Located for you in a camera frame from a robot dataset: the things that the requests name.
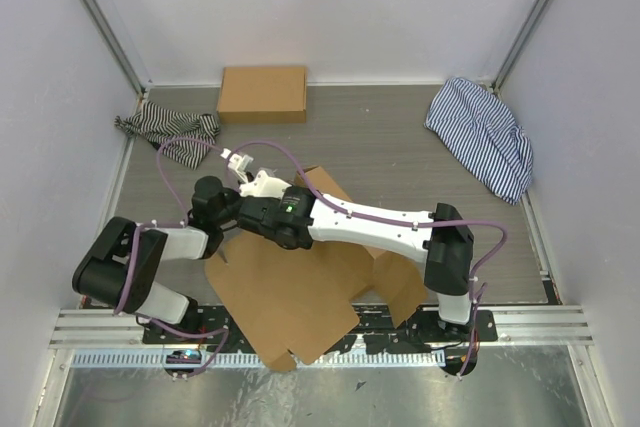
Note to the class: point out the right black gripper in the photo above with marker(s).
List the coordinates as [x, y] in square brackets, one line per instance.
[278, 199]

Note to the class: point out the cardboard box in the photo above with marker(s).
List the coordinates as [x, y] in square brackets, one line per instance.
[263, 95]
[293, 305]

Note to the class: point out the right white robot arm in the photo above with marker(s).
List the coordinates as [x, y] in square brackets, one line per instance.
[294, 218]

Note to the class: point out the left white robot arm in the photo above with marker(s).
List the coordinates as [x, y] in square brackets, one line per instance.
[120, 268]

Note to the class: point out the folded closed cardboard box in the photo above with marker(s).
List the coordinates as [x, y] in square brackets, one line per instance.
[263, 95]

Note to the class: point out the black white striped cloth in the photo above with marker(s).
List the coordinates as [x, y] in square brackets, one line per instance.
[180, 136]

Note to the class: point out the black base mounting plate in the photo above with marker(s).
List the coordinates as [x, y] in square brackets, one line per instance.
[440, 329]

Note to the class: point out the blue white striped cloth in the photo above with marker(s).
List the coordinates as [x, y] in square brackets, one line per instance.
[481, 132]

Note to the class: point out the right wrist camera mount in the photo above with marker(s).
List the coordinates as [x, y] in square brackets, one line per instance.
[264, 185]

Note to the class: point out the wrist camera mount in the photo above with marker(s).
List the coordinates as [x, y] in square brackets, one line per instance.
[238, 164]
[264, 185]

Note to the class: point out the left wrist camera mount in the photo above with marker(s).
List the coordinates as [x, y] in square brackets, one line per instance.
[238, 164]

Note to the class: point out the slotted grey cable duct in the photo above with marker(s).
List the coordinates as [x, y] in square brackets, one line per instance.
[167, 358]

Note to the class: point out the aluminium front rail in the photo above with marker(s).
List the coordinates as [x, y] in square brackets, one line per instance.
[510, 325]

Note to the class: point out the left aluminium frame post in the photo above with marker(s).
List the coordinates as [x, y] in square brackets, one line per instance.
[99, 18]

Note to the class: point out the aluminium frame post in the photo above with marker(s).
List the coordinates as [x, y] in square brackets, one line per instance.
[99, 18]
[534, 17]

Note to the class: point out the right aluminium frame post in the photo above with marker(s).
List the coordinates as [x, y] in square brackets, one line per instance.
[534, 17]

